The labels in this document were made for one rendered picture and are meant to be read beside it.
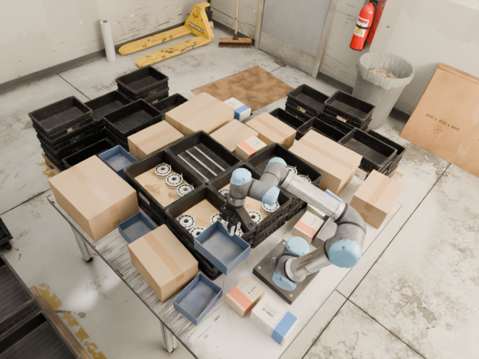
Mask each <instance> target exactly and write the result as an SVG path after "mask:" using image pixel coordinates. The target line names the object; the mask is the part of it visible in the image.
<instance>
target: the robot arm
mask: <svg viewBox="0 0 479 359"><path fill-rule="evenodd" d="M286 166H287V164H286V162H285V161H284V160H283V159H282V158H279V157H274V158H272V159H271V160H270V161H269V163H268V164H267V166H266V168H265V170H264V172H263V174H262V176H261V177H260V179H259V180H256V179H253V178H252V177H251V173H250V172H249V171H248V170H246V169H244V168H238V169H236V170H235V171H233V173H232V178H231V180H230V189H229V194H228V195H226V196H225V199H226V204H224V205H223V206H222V207H220V212H221V214H220V213H219V216H220V217H221V218H222V219H223V220H224V221H225V222H226V221H227V223H226V224H225V223H223V224H222V225H223V227H224V228H225V229H226V230H227V231H228V234H229V235H230V236H233V235H234V233H236V232H237V230H238V229H239V227H240V226H241V225H242V226H243V227H244V230H245V231H246V232H249V231H252V230H253V229H254V228H255V227H256V224H255V223H254V222H253V220H252V218H251V217H250V215H249V214H248V212H247V210H246V209H245V208H244V203H245V202H246V198H247V197H250V198H252V199H255V200H257V201H259V202H261V203H263V204H264V203H265V204H268V205H274V204H275V202H276V200H277V197H278V195H279V188H277V185H279V186H281V187H283V188H285V189H286V190H287V191H289V192H291V193H292V194H294V195H296V196H297V197H298V198H300V199H302V200H304V201H305V202H307V203H308V204H310V205H311V206H313V207H315V208H316V209H318V210H319V211H321V212H323V213H325V214H326V215H327V216H329V217H330V218H331V220H332V221H333V222H334V223H335V224H336V225H337V227H336V231H335V234H334V235H333V236H332V237H330V238H328V239H327V240H326V241H325V242H324V245H323V246H320V247H319V248H317V249H315V250H313V251H310V252H309V245H308V243H307V241H306V240H304V239H303V238H301V237H299V236H293V237H290V238H289V239H288V240H287V241H286V244H285V247H284V250H283V252H282V253H281V254H280V255H279V256H278V257H277V259H276V261H275V268H276V269H275V272H274V275H273V277H272V280H273V282H274V283H275V284H276V285H278V287H280V288H283V289H285V290H288V291H293V290H294V289H295V288H296V284H297V283H299V282H300V281H303V280H304V279H305V277H306V275H309V274H311V273H314V272H315V271H318V270H320V269H323V268H325V267H328V266H330V265H332V264H333V265H335V266H338V267H340V268H344V267H345V268H346V269H347V268H351V267H354V266H355V265H357V264H358V262H359V260H360V258H361V255H362V249H363V245H364V239H365V236H366V224H365V222H364V220H363V218H362V217H361V215H360V214H359V213H358V212H357V211H356V210H355V209H354V208H353V207H352V206H350V205H349V204H347V203H345V202H340V201H338V200H336V199H334V198H333V197H331V196H330V195H328V194H327V193H325V192H323V191H322V190H320V189H319V188H317V187H315V186H314V185H312V184H310V183H309V182H307V181H306V180H304V179H302V178H301V177H299V176H298V175H296V174H294V173H293V172H291V171H290V170H288V169H287V168H286Z"/></svg>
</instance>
